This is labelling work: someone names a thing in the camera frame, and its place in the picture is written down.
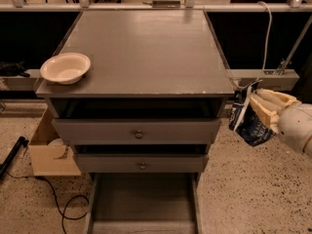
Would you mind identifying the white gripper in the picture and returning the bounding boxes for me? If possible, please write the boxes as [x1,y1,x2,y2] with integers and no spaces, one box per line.
[250,89,312,154]

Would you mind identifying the blue chip bag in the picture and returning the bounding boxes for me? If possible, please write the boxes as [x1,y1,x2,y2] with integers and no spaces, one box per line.
[228,81,273,147]

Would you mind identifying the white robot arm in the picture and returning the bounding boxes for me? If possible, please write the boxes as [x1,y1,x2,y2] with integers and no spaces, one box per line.
[250,89,312,157]

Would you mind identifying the grey wooden drawer cabinet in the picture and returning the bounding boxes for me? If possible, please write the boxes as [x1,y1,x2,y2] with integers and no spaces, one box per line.
[37,10,233,173]

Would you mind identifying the grey bottom drawer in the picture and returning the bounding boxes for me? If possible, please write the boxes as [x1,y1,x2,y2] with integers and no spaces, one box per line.
[83,174,204,234]

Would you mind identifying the grey drawer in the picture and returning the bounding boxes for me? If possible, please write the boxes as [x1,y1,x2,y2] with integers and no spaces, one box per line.
[74,154,209,173]
[53,119,220,145]
[83,174,204,234]

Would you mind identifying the grey middle drawer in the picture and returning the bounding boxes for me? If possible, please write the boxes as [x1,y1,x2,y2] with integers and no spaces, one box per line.
[74,154,209,173]

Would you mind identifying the grey top drawer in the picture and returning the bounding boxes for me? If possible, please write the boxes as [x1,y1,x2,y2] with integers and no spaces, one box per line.
[53,119,220,145]

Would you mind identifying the dark cabinet at right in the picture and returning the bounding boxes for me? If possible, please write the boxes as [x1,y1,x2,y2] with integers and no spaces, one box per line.
[293,54,312,103]

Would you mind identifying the white bowl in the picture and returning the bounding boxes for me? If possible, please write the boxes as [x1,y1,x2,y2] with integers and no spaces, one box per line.
[40,53,91,85]

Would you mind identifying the open cardboard box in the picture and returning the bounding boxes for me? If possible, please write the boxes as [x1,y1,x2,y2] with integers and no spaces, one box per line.
[28,109,81,176]

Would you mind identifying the black bar on floor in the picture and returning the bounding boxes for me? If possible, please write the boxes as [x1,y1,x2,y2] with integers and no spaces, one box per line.
[0,136,28,178]

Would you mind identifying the white hanging cable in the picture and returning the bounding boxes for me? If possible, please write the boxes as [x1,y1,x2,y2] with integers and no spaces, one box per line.
[232,1,273,90]

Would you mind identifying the black floor cable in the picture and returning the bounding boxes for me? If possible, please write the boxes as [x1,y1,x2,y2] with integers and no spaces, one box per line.
[5,170,90,234]

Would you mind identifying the black object on rail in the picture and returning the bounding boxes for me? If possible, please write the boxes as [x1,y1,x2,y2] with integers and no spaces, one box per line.
[0,61,29,77]

